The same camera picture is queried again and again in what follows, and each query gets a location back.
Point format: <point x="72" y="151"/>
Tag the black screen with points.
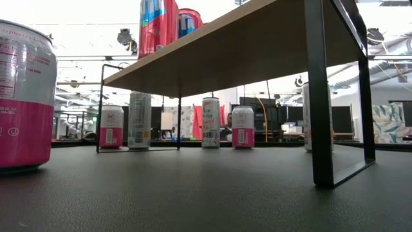
<point x="294" y="114"/>
<point x="342" y="120"/>

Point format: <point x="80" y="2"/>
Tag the tall white can black lid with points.
<point x="210" y="122"/>
<point x="139" y="122"/>
<point x="305" y="122"/>

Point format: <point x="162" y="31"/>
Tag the red Fanta soda can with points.
<point x="191" y="22"/>

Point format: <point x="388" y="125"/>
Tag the pink white sparkling water can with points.
<point x="29" y="96"/>
<point x="242" y="129"/>
<point x="111" y="129"/>

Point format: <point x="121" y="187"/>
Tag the leaf print fabric panel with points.
<point x="386" y="124"/>
<point x="186" y="119"/>

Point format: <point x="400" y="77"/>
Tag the black ceiling-mounted device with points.
<point x="375" y="36"/>
<point x="298" y="82"/>
<point x="124" y="36"/>

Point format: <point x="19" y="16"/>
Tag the white box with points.
<point x="291" y="129"/>

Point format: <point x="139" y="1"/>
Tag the white board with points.
<point x="166" y="120"/>

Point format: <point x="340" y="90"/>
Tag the person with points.
<point x="228" y="124"/>

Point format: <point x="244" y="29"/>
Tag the red fabric panel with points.
<point x="197" y="124"/>

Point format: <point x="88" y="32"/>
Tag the wooden shelf black metal legs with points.
<point x="257" y="48"/>

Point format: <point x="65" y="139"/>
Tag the black equipment cabinet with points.
<point x="273" y="112"/>

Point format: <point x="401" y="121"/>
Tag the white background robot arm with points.
<point x="71" y="128"/>

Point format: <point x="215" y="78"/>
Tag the Red Bull energy drink can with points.
<point x="157" y="32"/>

